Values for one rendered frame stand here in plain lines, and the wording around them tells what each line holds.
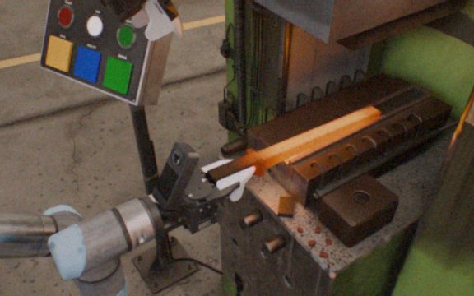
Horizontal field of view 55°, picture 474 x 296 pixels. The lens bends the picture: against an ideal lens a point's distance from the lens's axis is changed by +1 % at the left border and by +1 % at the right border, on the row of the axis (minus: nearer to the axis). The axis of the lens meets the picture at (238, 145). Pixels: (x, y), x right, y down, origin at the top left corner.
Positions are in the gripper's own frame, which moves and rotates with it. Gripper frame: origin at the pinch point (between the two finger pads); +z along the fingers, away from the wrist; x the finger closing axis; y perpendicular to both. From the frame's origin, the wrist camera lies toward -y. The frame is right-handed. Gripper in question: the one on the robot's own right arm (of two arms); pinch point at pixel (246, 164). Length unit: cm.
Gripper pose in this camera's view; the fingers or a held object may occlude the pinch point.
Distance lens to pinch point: 82.9
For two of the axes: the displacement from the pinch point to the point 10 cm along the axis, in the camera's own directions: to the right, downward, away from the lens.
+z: 8.3, -3.5, 4.4
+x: 5.6, 5.4, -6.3
